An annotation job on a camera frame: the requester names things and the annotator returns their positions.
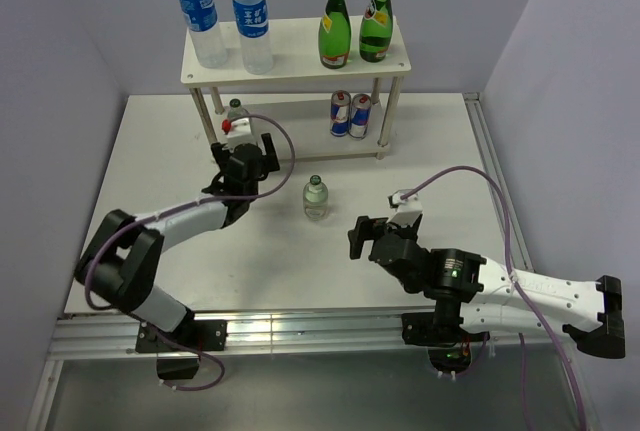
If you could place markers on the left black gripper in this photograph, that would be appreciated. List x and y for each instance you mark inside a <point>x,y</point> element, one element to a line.
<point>268,160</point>

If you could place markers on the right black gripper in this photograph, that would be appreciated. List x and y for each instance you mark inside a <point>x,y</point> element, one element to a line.
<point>369,228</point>

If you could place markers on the clear glass bottle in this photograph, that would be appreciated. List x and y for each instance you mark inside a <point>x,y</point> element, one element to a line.
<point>237,113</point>
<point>315,198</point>

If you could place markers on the green bottle gold neck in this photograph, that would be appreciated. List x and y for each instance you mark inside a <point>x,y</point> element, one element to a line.
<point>334,35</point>

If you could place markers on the pocari sweat bottle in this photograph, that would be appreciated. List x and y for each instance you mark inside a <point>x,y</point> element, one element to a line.
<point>201,19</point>
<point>252,21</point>

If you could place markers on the green glass bottle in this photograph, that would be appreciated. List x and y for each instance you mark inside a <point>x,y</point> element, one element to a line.
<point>376,31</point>

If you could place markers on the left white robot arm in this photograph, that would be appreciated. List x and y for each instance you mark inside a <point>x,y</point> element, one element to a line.
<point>120,263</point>

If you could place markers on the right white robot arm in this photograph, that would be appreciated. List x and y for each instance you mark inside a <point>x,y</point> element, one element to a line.
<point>475,296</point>

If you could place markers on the beige two-tier shelf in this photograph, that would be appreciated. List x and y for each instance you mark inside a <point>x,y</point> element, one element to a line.
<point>295,58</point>

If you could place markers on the left red bull can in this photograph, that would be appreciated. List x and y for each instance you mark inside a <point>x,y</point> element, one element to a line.
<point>339,113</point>

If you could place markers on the red bull can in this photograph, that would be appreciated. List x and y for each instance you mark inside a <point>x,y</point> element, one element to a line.
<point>339,113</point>
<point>360,111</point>

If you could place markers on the right red bull can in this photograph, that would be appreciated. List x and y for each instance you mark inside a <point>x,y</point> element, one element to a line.
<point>360,111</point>

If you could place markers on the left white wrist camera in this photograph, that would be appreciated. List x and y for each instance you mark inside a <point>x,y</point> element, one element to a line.
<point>238,132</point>

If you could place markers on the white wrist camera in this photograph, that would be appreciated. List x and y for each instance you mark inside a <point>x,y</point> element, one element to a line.
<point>407,210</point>
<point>238,132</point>

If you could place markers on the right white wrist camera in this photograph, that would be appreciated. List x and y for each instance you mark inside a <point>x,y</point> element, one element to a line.
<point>407,210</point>

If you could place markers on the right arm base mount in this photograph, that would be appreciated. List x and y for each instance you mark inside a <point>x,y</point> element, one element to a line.
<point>449,348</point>

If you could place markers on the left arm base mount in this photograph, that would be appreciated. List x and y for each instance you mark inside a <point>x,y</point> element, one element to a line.
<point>178,352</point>

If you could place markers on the aluminium frame rail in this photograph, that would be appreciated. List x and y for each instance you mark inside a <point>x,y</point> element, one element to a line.
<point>304,304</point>

